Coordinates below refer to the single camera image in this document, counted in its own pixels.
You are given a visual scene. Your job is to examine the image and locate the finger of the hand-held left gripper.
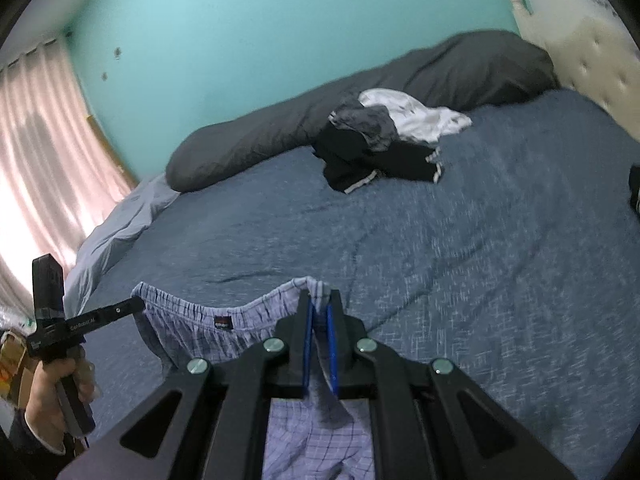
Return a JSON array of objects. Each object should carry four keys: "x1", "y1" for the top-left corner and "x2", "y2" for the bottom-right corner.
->
[{"x1": 99, "y1": 296, "x2": 146, "y2": 327}]

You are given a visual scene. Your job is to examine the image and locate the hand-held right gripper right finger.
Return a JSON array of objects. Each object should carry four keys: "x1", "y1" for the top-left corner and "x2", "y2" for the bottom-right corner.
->
[{"x1": 326, "y1": 290, "x2": 576, "y2": 480}]

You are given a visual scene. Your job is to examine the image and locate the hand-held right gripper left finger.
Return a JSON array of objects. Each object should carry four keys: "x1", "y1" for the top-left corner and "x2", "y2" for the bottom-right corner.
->
[{"x1": 57, "y1": 290, "x2": 315, "y2": 480}]

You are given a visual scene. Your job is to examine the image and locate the blue plaid shorts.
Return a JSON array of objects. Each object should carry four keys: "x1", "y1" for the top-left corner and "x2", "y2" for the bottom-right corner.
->
[{"x1": 132, "y1": 276, "x2": 376, "y2": 480}]

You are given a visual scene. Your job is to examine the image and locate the person's left forearm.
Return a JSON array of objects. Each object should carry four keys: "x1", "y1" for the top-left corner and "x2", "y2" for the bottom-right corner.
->
[{"x1": 0, "y1": 410, "x2": 76, "y2": 461}]

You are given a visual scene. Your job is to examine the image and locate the person's left hand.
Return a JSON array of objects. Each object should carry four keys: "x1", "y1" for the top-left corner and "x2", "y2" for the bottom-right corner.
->
[{"x1": 25, "y1": 359, "x2": 97, "y2": 443}]

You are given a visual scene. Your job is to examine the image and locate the clear plastic bag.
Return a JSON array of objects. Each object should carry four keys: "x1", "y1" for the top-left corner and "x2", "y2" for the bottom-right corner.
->
[{"x1": 0, "y1": 300, "x2": 38, "y2": 335}]

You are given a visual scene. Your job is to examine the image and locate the cardboard box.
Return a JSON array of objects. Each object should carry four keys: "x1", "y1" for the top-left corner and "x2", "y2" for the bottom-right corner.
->
[{"x1": 0, "y1": 332, "x2": 30, "y2": 402}]

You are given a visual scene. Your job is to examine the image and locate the light grey blanket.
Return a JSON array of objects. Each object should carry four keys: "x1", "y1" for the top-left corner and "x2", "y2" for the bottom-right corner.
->
[{"x1": 62, "y1": 172, "x2": 181, "y2": 318}]

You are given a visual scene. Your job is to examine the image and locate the pink curtain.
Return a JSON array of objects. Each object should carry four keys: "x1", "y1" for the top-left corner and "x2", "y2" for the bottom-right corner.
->
[{"x1": 0, "y1": 37, "x2": 136, "y2": 311}]

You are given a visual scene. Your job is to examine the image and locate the bed with blue patterned sheet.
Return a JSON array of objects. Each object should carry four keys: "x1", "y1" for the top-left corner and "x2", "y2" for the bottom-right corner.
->
[{"x1": 65, "y1": 87, "x2": 640, "y2": 480}]

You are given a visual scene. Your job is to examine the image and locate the wooden window trim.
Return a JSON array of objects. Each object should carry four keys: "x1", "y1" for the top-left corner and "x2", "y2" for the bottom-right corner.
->
[{"x1": 87, "y1": 115, "x2": 141, "y2": 187}]

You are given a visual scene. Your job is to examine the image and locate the black garment with white trim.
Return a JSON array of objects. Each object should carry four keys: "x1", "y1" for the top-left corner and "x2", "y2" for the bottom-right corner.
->
[{"x1": 311, "y1": 122, "x2": 445, "y2": 195}]

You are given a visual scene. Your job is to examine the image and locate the dark grey long pillow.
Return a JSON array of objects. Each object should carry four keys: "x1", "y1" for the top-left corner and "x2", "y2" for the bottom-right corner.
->
[{"x1": 166, "y1": 30, "x2": 558, "y2": 193}]

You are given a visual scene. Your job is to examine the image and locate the dark grey garment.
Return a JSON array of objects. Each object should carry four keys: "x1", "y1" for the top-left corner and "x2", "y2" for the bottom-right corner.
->
[{"x1": 327, "y1": 100, "x2": 401, "y2": 153}]

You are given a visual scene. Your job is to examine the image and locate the cream tufted headboard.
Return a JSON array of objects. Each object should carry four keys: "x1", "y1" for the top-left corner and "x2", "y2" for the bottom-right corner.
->
[{"x1": 500, "y1": 0, "x2": 640, "y2": 131}]

